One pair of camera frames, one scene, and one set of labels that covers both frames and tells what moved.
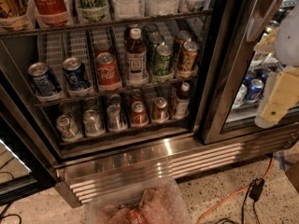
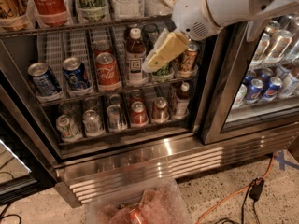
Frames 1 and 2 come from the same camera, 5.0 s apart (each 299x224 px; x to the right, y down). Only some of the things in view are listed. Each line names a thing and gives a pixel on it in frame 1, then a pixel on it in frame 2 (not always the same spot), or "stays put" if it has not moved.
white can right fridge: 239,96 stays put
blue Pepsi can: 254,91 stays put
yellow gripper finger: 280,93 → 167,46
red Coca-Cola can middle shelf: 107,70 stays put
